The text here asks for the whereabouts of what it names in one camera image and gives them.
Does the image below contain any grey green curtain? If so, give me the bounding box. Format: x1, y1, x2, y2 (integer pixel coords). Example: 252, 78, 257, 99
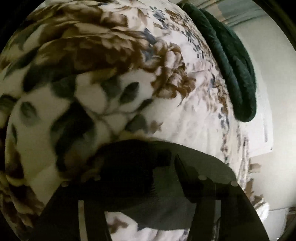
191, 0, 267, 26

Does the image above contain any dark green folded blanket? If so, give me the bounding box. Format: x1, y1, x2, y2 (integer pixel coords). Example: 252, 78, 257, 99
177, 3, 257, 123

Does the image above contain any black grey striped sweater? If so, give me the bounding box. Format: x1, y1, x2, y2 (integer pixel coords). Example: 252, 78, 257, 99
85, 140, 236, 230

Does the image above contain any floral bed cover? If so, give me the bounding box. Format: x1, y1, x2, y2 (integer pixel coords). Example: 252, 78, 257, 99
0, 0, 270, 241

